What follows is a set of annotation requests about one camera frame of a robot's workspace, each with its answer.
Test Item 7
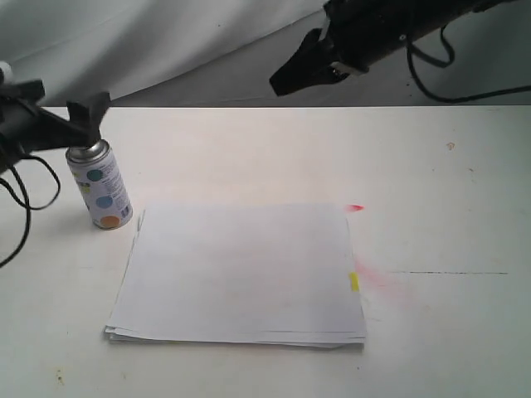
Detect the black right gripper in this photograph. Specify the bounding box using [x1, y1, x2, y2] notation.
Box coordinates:
[269, 1, 411, 96]

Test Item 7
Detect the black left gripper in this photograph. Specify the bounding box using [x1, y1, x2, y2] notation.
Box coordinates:
[1, 79, 111, 156]

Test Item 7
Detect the white spray paint can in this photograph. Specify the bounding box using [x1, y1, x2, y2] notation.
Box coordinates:
[66, 139, 133, 230]

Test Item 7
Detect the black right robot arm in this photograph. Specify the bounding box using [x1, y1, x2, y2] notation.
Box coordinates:
[270, 0, 501, 96]

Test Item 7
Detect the white backdrop cloth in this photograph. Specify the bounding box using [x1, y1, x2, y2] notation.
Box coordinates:
[0, 0, 531, 109]

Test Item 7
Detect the white paper stack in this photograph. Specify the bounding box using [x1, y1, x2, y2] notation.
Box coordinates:
[105, 203, 367, 347]

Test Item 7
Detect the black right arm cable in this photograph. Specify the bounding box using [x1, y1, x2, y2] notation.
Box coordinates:
[406, 0, 531, 103]

